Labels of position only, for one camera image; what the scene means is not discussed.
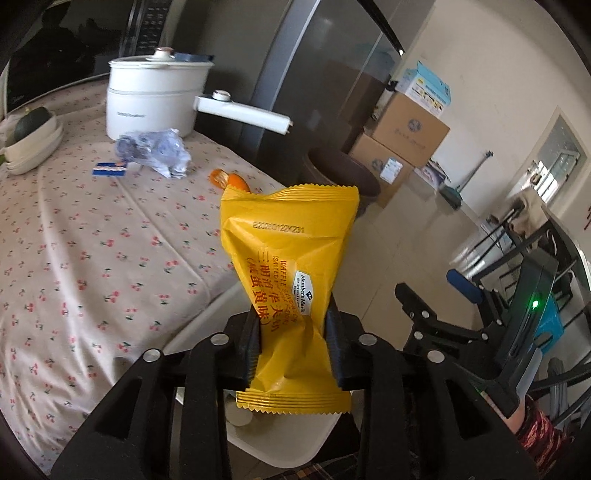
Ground yellow snack wrapper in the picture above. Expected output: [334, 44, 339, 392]
[221, 184, 360, 414]

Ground white plastic trash bin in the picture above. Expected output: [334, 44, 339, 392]
[163, 282, 341, 469]

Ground lower cardboard box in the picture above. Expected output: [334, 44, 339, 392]
[349, 134, 415, 208]

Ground cardboard box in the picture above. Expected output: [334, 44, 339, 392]
[370, 93, 450, 167]
[349, 134, 415, 208]

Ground cherry print tablecloth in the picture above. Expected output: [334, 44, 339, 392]
[1, 80, 280, 472]

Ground upper cardboard box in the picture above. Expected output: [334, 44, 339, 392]
[370, 93, 450, 167]

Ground brown round waste bin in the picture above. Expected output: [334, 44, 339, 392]
[300, 147, 381, 218]

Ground light blue carton box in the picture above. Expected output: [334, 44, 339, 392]
[394, 61, 452, 118]

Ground orange peel wrapper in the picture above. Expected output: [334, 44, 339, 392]
[208, 169, 250, 192]

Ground small blue card packet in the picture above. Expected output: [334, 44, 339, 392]
[92, 162, 127, 177]

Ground crumpled clear plastic bag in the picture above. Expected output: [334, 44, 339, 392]
[114, 129, 191, 179]

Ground grey refrigerator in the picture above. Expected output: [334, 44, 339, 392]
[172, 1, 434, 185]

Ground stacked white bowls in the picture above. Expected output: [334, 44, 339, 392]
[1, 114, 64, 176]

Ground white electric cooking pot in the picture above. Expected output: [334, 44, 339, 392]
[106, 47, 293, 140]

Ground dark green squash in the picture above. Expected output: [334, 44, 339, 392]
[13, 106, 51, 142]

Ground black microwave oven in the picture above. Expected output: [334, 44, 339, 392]
[1, 1, 185, 117]

